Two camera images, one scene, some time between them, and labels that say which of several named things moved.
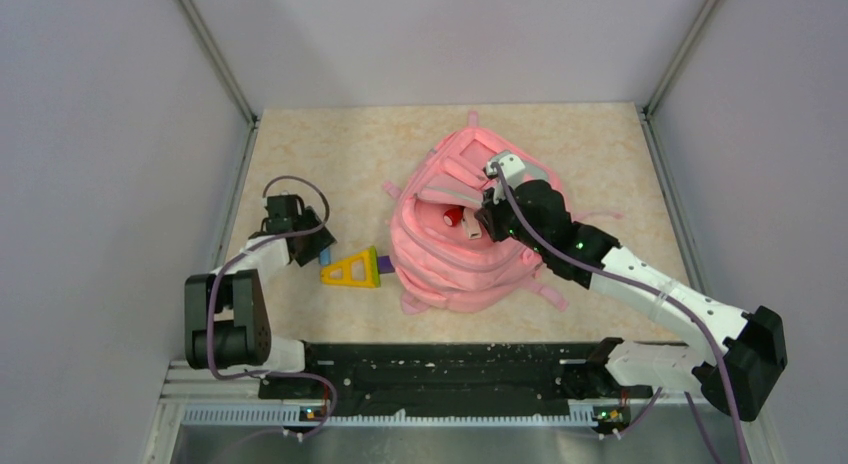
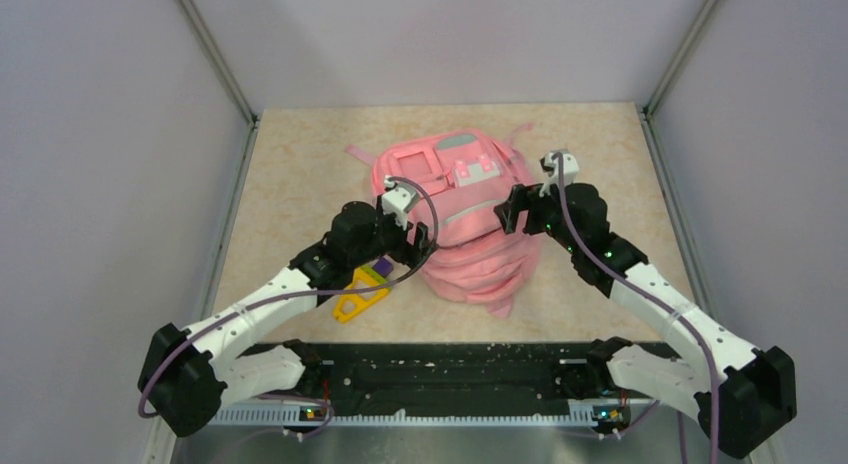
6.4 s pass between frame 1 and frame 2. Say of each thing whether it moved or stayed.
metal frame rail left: stayed
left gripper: moved
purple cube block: stayed
